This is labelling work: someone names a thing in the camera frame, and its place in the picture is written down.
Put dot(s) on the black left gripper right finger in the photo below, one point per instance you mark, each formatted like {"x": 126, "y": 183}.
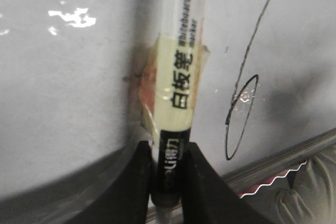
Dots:
{"x": 207, "y": 199}

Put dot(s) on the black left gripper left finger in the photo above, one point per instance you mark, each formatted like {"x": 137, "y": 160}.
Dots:
{"x": 126, "y": 200}

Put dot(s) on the black and white whiteboard marker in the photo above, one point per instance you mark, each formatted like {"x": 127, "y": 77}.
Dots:
{"x": 182, "y": 21}

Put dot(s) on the white whiteboard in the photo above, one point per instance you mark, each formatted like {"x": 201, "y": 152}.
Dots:
{"x": 269, "y": 82}

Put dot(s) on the white crumpled plastic bag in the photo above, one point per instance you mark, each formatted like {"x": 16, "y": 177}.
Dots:
{"x": 309, "y": 198}

